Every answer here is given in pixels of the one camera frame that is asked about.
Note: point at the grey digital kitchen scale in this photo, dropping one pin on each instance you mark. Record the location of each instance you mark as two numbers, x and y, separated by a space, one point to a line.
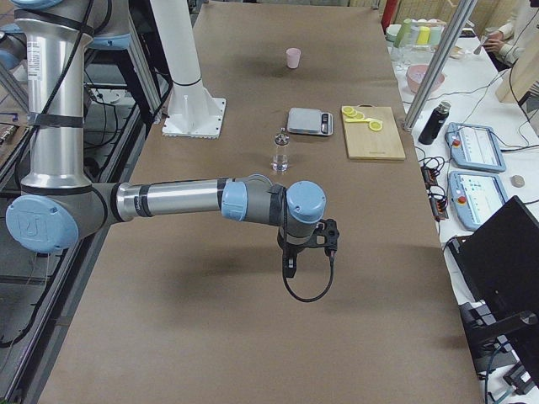
312 122

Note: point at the lower blue teach pendant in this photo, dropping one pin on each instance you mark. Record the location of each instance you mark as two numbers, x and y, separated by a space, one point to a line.
475 197

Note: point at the yellow plastic knife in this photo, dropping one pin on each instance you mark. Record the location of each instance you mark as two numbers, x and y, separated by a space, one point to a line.
356 120

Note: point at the bamboo cutting board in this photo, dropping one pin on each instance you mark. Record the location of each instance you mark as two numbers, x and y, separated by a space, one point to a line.
365 144

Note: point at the pink plastic cup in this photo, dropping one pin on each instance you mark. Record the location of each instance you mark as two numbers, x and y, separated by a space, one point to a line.
293 57

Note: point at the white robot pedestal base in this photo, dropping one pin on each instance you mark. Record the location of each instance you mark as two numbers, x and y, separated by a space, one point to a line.
192 111

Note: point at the pink bowl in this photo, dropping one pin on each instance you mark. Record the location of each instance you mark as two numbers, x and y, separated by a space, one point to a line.
415 74

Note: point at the green cup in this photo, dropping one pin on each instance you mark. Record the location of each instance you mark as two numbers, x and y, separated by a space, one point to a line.
403 31

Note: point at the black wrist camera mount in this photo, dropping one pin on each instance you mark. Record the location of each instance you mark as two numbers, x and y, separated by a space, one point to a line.
327 234

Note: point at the lemon slice near board centre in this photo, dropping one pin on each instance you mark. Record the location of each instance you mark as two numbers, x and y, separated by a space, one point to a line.
375 125

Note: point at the glass sauce bottle metal spout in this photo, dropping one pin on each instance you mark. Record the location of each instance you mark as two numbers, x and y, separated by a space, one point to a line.
280 157

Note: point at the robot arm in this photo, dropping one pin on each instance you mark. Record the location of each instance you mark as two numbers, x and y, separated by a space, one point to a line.
60 205

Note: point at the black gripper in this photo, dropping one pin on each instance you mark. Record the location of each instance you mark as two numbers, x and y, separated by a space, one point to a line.
291 251

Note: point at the black water bottle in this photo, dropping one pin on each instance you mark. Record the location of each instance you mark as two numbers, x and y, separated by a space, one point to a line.
434 124

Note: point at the black monitor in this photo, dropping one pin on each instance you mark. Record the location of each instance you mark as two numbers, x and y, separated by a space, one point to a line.
499 263

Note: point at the blue teach pendant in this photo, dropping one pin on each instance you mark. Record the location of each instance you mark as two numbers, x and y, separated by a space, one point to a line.
475 197
474 147

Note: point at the round brown coaster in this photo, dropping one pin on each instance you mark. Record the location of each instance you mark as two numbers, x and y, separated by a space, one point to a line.
517 181

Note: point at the aluminium frame post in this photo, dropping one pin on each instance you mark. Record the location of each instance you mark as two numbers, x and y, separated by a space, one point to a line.
452 32

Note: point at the black power strip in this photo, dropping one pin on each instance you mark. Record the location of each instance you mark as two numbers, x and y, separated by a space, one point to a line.
437 195

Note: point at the upper blue teach pendant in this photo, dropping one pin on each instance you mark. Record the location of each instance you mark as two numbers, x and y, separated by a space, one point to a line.
474 147

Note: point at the yellow cup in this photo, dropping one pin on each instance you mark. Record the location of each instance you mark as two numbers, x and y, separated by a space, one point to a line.
422 35

